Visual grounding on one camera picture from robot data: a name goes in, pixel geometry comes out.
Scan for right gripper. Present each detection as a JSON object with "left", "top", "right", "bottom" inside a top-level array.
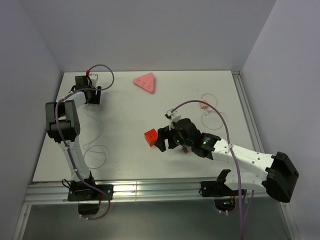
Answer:
[{"left": 154, "top": 124, "right": 194, "bottom": 152}]

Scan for red cube socket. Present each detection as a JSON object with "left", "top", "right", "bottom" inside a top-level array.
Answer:
[{"left": 144, "top": 128, "right": 158, "bottom": 147}]

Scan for light blue thin cable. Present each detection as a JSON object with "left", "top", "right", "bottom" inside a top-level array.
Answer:
[{"left": 82, "top": 104, "right": 110, "bottom": 170}]

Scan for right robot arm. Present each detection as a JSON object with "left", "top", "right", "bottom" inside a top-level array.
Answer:
[{"left": 154, "top": 118, "right": 299, "bottom": 203}]

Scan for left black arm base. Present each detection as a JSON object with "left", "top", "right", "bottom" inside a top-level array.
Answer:
[{"left": 61, "top": 179, "right": 114, "bottom": 217}]

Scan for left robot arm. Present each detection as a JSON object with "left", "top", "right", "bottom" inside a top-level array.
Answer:
[{"left": 45, "top": 73, "right": 102, "bottom": 200}]

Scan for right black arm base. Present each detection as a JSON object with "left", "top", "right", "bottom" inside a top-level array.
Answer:
[{"left": 199, "top": 181, "right": 239, "bottom": 211}]

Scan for brown pink charger plug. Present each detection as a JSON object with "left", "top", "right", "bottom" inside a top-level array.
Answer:
[{"left": 182, "top": 146, "right": 192, "bottom": 154}]

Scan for orange pink charger plug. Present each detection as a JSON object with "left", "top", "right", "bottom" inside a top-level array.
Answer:
[{"left": 199, "top": 100, "right": 208, "bottom": 110}]

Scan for pink triangular power strip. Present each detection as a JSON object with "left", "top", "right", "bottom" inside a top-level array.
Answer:
[{"left": 132, "top": 72, "right": 155, "bottom": 94}]

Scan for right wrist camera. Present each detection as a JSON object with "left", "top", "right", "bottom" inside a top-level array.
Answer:
[{"left": 165, "top": 109, "right": 181, "bottom": 131}]

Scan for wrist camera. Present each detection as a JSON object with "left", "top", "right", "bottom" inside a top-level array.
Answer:
[
  {"left": 165, "top": 109, "right": 181, "bottom": 131},
  {"left": 86, "top": 70, "right": 99, "bottom": 89}
]

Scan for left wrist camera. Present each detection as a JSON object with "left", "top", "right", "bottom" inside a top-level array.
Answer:
[{"left": 86, "top": 70, "right": 99, "bottom": 89}]

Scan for aluminium front rail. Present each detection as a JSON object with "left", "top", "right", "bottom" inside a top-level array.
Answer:
[{"left": 23, "top": 176, "right": 287, "bottom": 206}]

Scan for aluminium rail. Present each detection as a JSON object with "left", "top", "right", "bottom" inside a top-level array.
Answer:
[
  {"left": 231, "top": 71, "right": 301, "bottom": 240},
  {"left": 23, "top": 176, "right": 287, "bottom": 206}
]

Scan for aluminium right rail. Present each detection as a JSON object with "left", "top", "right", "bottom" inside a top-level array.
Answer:
[{"left": 231, "top": 71, "right": 301, "bottom": 240}]

